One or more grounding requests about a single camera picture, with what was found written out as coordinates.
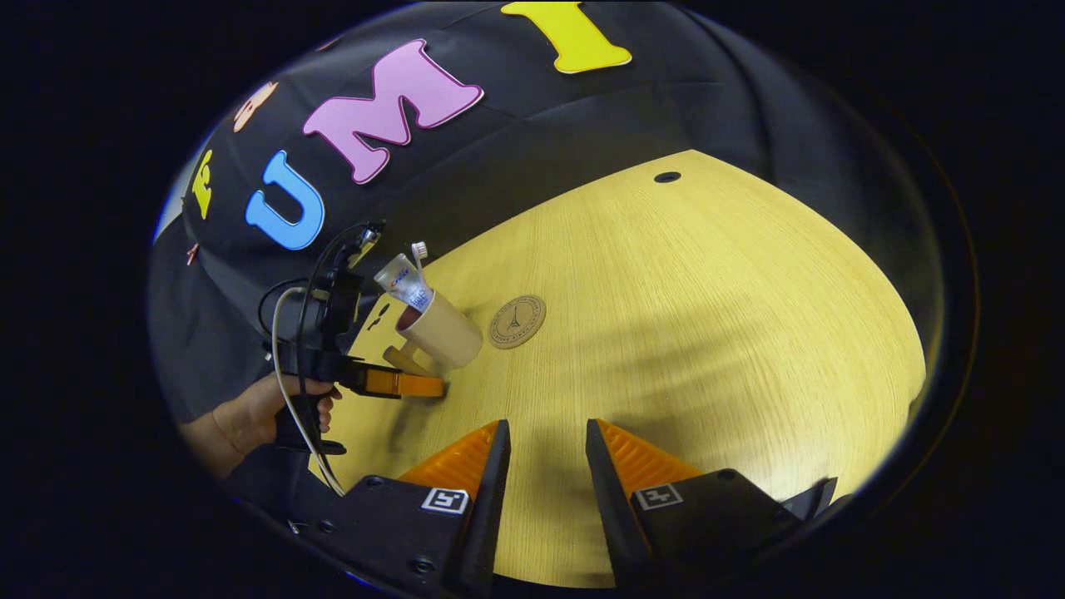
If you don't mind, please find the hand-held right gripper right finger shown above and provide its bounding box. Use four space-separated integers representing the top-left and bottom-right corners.
586 418 841 587

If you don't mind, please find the white toothpaste tube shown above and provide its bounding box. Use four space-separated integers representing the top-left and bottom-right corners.
374 254 433 313

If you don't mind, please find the beige cup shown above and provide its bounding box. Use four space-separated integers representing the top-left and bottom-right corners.
383 290 484 377

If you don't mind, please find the black backdrop cloth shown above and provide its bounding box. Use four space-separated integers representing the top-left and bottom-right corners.
150 0 945 425

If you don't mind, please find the round brown coaster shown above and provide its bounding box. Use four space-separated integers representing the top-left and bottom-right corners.
488 295 547 349

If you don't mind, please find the white cable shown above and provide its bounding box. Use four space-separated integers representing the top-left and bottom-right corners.
271 287 347 498

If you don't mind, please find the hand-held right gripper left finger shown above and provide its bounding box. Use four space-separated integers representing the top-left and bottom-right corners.
295 419 512 599

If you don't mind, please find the wooden desktop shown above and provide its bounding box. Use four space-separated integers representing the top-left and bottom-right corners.
312 150 927 587

